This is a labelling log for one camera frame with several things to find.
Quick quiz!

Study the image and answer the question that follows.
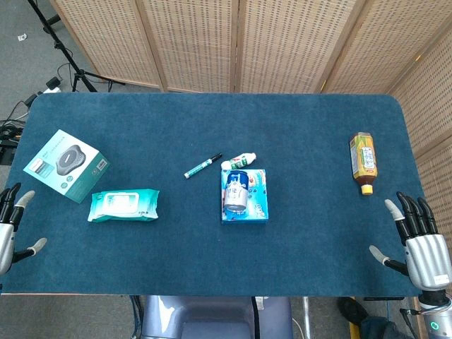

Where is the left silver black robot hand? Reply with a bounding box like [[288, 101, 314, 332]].
[[0, 182, 48, 276]]

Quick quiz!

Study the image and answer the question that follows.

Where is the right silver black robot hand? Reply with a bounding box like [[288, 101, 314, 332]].
[[369, 191, 452, 292]]

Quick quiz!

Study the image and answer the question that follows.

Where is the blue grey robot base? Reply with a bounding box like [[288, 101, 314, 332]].
[[140, 295, 294, 339]]

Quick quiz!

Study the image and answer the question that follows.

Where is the green white marker pen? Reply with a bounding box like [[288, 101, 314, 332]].
[[183, 152, 223, 179]]

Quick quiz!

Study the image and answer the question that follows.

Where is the black shoe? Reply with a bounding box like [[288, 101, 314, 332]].
[[337, 297, 368, 328]]

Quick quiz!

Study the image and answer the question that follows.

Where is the white teal product box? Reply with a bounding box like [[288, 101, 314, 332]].
[[23, 129, 111, 204]]

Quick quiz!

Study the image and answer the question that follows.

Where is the amber tea bottle yellow cap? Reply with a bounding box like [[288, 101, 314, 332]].
[[349, 131, 379, 196]]

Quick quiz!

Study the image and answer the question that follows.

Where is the teal wet wipes pack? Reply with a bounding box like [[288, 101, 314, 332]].
[[87, 189, 160, 223]]

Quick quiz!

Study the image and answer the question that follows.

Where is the white power strip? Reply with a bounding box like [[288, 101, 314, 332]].
[[41, 77, 63, 94]]

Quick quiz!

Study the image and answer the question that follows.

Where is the blue white carton box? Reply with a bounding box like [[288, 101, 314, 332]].
[[220, 168, 270, 225]]

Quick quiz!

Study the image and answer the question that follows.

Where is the black tripod stand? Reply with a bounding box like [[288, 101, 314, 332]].
[[27, 0, 125, 93]]

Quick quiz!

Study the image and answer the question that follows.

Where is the blue silver drink can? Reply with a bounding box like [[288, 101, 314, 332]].
[[223, 170, 251, 214]]

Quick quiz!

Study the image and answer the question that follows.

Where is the blue felt table mat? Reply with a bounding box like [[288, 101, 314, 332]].
[[0, 92, 424, 297]]

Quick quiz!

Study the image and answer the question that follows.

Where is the white green small bottle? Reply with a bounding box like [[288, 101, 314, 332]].
[[220, 152, 257, 170]]

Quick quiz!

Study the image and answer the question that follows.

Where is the black cable bundle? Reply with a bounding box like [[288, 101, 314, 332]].
[[0, 92, 38, 167]]

